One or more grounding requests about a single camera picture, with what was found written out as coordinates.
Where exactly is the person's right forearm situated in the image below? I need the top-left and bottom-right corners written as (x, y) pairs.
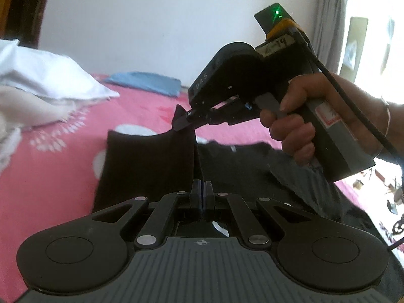
top-left (383, 100), bottom-right (404, 162)

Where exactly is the white garment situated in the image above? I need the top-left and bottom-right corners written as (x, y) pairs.
top-left (0, 39), bottom-right (121, 102)

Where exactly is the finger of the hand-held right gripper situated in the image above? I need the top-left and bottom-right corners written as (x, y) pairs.
top-left (172, 104), bottom-right (228, 132)

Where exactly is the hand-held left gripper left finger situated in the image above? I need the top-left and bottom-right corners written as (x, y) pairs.
top-left (91, 179), bottom-right (203, 250)

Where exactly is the wooden door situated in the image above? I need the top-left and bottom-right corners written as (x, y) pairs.
top-left (0, 0), bottom-right (56, 50)

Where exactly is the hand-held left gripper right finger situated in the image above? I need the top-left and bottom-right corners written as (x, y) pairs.
top-left (205, 181), bottom-right (316, 251)

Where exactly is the blue folded cloth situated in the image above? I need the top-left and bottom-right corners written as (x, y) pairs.
top-left (104, 71), bottom-right (182, 98)

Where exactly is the person's right hand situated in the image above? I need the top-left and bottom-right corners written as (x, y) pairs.
top-left (260, 73), bottom-right (388, 167)

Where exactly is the beige garment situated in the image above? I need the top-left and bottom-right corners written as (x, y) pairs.
top-left (0, 87), bottom-right (83, 146)

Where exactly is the thin bracelet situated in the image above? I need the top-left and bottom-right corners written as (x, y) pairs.
top-left (380, 97), bottom-right (392, 138)

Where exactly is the grey curtain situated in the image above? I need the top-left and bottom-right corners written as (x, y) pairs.
top-left (312, 0), bottom-right (351, 77)

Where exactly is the black cable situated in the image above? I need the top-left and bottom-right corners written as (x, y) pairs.
top-left (290, 27), bottom-right (404, 165)

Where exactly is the pink floral blanket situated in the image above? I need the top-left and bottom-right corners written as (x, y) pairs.
top-left (0, 72), bottom-right (404, 291)

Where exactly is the black printed t-shirt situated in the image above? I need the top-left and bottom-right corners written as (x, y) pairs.
top-left (93, 104), bottom-right (404, 291)

